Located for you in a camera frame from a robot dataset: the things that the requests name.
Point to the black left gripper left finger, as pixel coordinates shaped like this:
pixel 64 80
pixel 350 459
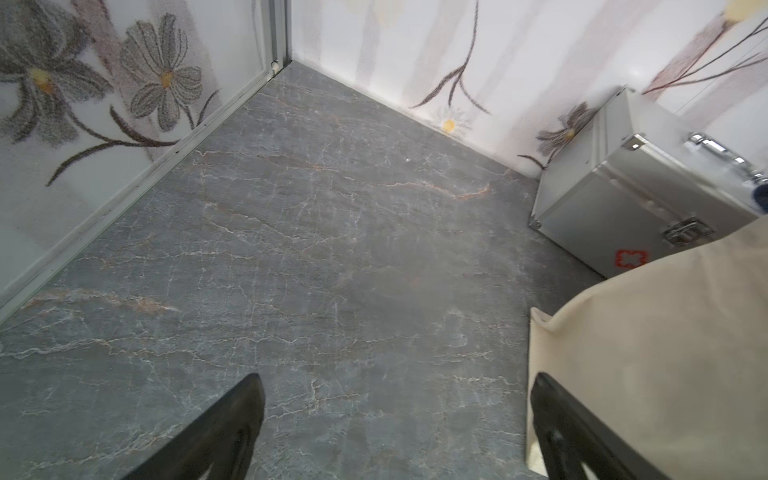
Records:
pixel 219 444

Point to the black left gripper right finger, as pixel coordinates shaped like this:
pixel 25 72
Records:
pixel 575 444

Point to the beige canvas shopping bag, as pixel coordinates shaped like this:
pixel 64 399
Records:
pixel 672 356

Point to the silver aluminium case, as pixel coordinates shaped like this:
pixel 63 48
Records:
pixel 637 184

